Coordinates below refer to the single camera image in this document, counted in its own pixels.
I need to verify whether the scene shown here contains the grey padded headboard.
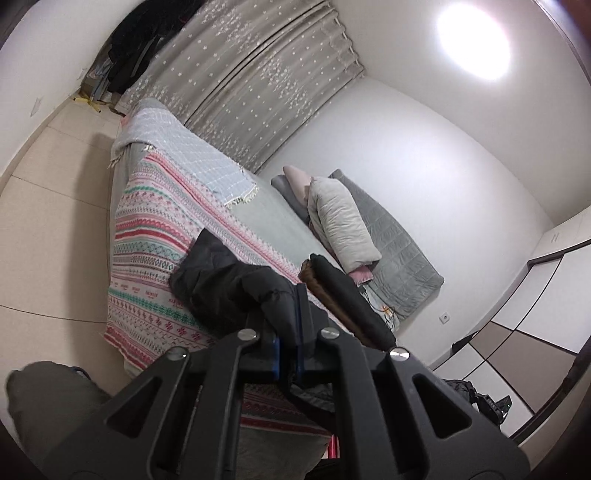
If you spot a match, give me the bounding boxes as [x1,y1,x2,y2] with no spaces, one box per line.
[329,169,445,321]

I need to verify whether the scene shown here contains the wardrobe with panel doors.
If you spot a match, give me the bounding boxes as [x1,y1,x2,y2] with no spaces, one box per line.
[436,210,590,437]

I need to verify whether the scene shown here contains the brown folded garment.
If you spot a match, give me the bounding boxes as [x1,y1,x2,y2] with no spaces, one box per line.
[298,260,374,347]

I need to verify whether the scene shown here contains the grey star-dotted curtain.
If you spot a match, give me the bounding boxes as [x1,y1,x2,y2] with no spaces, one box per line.
[116,0,365,173]

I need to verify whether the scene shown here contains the white wall socket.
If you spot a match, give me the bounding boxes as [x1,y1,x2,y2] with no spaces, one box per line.
[439,312,451,324]

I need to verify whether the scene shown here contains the cream folded quilt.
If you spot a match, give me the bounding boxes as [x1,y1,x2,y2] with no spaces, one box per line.
[308,177,382,273]

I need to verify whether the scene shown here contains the black folded garment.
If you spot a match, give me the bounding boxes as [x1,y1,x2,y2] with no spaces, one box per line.
[308,254,397,351]

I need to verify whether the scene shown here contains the round ceiling lamp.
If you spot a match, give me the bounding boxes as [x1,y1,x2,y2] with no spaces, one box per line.
[435,1,513,83]

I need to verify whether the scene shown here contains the dark hanging clothes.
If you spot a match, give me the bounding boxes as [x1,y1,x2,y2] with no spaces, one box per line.
[107,0,204,95]

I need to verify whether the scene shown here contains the black quilted puffer jacket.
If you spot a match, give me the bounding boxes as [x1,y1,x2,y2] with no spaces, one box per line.
[168,227,336,414]

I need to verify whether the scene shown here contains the patterned red green bedspread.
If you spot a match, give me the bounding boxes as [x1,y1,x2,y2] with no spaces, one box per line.
[103,149,343,439]

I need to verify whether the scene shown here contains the pink pillow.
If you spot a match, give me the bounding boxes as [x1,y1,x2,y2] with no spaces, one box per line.
[283,165,312,207]

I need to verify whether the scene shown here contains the grey pillow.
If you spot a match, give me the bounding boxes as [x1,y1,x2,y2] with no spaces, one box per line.
[270,175,310,224]

